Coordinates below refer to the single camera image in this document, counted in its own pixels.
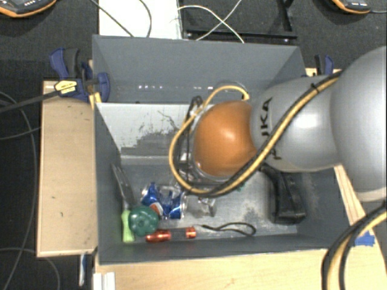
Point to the dark green round toy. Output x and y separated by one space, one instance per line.
143 220

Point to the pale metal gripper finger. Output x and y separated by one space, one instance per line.
202 205
212 208

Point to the orange and black flashlight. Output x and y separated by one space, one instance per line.
158 236

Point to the dark grey flat tool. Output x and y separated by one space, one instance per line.
124 183

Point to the crushed blue drink can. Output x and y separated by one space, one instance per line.
157 199

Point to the light green toy bone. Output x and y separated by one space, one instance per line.
127 231

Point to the pale wood board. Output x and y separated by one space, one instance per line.
66 168

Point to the black stapler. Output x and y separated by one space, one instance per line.
287 198

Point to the grey metal bin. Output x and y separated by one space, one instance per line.
169 65

